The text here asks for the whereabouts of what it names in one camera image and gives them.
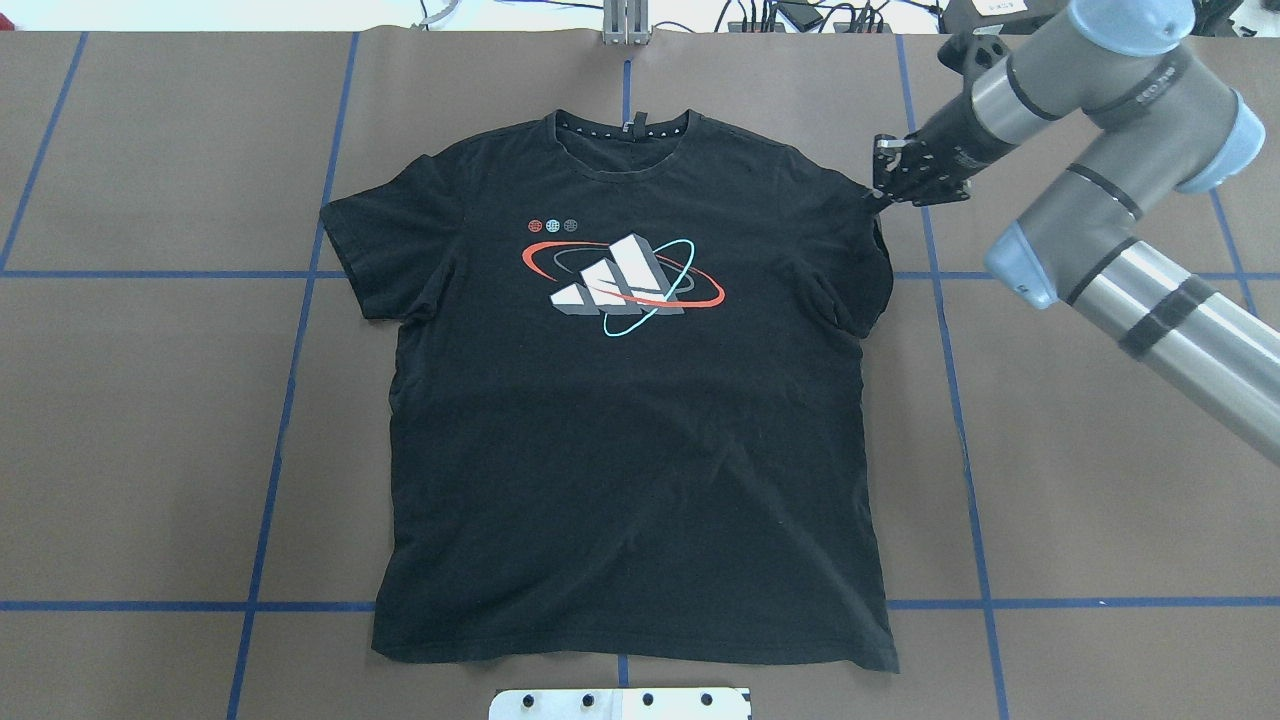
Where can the black printed t-shirt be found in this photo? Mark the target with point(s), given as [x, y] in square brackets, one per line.
[626, 412]

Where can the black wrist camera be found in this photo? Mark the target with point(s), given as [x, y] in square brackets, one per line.
[972, 54]

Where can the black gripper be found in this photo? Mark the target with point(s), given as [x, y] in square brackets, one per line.
[951, 141]

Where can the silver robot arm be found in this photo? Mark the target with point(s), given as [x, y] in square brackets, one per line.
[1167, 124]

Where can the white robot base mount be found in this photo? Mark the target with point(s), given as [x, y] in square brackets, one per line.
[623, 703]

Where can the aluminium camera post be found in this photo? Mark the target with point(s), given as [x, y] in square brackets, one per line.
[626, 23]

